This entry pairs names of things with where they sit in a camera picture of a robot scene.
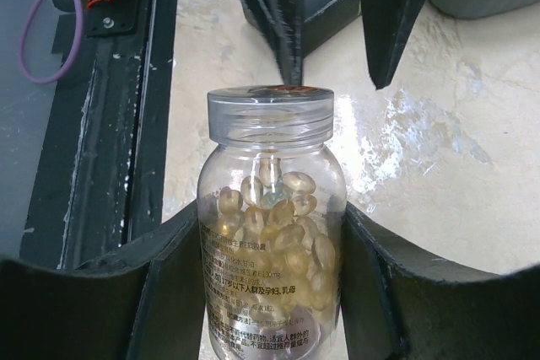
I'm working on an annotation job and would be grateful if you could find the clear gold bottle lid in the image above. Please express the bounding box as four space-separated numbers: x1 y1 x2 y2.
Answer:
207 85 334 148

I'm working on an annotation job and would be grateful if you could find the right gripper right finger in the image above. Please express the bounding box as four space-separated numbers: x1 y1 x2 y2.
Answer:
341 204 539 359

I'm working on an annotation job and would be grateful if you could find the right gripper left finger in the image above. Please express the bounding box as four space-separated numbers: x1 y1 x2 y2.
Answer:
1 203 205 359

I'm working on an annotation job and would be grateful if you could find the small pill bottle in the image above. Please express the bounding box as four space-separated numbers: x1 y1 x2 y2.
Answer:
197 145 347 359

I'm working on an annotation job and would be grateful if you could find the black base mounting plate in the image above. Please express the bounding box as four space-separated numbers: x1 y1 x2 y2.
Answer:
19 0 177 269

